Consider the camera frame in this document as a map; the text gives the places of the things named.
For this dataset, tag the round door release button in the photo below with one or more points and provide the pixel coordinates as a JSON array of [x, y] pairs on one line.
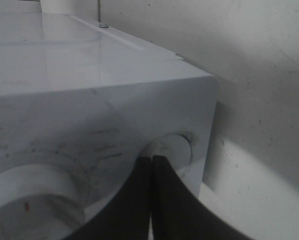
[[175, 147]]

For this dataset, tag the white microwave oven body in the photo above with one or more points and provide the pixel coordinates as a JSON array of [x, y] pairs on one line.
[[87, 98]]

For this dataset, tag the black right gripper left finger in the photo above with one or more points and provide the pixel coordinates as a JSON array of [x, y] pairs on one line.
[[127, 215]]

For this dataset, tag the white microwave knob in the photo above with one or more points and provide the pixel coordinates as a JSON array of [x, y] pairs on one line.
[[39, 202]]

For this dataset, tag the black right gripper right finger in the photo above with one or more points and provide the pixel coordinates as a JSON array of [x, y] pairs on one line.
[[177, 214]]

